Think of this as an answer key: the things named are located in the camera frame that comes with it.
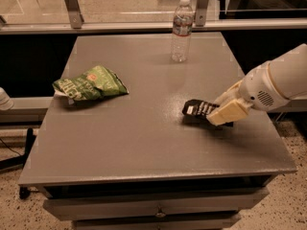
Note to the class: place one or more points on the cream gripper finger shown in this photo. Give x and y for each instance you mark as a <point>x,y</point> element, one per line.
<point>232,111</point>
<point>231,94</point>

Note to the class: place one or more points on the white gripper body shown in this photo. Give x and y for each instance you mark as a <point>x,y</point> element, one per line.
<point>258,88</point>

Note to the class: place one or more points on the black rxbar chocolate wrapper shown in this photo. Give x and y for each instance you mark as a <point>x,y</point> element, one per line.
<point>198,109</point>

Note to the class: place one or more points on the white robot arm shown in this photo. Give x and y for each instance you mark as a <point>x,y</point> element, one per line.
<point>296,60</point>

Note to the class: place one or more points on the clear plastic water bottle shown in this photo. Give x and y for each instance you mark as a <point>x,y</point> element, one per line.
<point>182,29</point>

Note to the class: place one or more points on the grey cabinet with drawers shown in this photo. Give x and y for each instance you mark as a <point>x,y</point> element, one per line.
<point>136,162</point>

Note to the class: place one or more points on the green chip bag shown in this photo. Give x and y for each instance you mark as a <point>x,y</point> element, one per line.
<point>94,84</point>

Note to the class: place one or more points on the black stand base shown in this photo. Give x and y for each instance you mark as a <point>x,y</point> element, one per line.
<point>20,160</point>

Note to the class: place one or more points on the white object at left edge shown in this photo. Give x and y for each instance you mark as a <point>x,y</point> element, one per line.
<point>6,101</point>

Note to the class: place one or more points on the right metal railing post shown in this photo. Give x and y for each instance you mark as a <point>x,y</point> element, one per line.
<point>201,12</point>

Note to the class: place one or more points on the metal railing post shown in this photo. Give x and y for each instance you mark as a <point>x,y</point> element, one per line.
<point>74,13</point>
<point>201,12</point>

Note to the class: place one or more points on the left metal railing post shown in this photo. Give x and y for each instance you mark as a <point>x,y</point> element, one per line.
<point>74,13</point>

